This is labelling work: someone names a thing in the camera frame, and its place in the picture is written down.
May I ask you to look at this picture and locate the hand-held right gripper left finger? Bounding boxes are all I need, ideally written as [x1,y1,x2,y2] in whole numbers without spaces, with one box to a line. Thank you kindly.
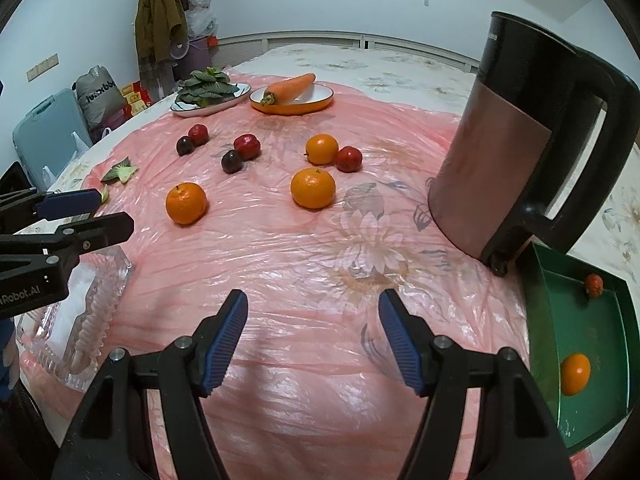
[50,289,249,480]

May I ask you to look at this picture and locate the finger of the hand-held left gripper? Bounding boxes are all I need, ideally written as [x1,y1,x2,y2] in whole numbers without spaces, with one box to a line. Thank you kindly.
[0,187,103,233]
[0,211,135,271]

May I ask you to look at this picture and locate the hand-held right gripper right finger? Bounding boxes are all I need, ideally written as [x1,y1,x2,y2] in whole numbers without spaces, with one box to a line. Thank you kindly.
[377,289,576,480]

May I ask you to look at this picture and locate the green tray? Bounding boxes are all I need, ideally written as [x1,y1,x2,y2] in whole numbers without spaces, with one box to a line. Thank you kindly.
[520,242,632,451]

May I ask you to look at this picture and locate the red tomato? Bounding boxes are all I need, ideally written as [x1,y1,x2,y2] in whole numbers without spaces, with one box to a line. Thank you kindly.
[336,146,363,173]

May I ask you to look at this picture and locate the orange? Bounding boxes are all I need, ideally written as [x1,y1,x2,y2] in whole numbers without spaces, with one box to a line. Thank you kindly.
[291,167,336,210]
[305,134,340,166]
[166,182,208,226]
[560,353,592,396]

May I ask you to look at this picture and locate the clear glass dish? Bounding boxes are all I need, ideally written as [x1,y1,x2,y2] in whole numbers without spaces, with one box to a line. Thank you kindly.
[16,246,135,392]

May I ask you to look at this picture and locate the light blue suitcase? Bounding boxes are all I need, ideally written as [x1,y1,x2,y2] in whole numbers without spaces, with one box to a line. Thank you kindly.
[12,88,93,176]

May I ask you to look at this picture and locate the pink plastic sheet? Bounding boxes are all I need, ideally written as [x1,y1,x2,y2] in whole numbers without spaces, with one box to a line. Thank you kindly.
[17,65,596,480]

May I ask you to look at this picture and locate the grey printed bag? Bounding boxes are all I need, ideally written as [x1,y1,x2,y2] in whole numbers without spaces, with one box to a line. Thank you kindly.
[75,66,126,128]

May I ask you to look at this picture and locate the red and yellow boxes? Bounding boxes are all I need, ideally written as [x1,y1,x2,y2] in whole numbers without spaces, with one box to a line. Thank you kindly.
[120,82,151,118]

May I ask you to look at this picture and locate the red plum centre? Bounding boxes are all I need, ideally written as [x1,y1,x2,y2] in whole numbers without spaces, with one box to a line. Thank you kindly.
[233,134,261,160]

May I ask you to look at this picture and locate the green bok choy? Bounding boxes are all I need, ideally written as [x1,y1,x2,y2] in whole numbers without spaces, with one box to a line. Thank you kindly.
[177,67,241,108]

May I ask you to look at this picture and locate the patterned oval plate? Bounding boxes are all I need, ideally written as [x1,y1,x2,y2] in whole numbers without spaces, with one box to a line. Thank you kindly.
[170,82,252,119]

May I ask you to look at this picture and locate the purple bin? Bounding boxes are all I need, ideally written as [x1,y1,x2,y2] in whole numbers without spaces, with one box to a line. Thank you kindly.
[187,35,221,76]

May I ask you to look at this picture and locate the black and rose electric kettle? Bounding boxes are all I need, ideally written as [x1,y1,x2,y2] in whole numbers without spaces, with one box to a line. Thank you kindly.
[427,11,640,277]

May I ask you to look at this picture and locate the olive hanging coat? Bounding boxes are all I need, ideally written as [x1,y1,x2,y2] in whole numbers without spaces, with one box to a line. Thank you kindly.
[135,0,188,63]

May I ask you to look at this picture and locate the clear plastic bags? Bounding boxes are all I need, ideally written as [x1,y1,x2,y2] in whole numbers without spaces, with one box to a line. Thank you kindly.
[187,0,220,38]

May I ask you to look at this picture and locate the carrot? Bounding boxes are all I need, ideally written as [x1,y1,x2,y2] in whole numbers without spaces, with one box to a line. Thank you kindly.
[260,73,317,107]

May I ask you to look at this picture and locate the orange-rimmed white plate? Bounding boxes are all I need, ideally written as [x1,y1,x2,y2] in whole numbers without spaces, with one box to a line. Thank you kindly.
[250,84,335,116]

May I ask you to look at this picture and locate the wall switch panel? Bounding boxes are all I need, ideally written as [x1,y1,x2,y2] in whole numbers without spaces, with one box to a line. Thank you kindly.
[26,54,60,82]

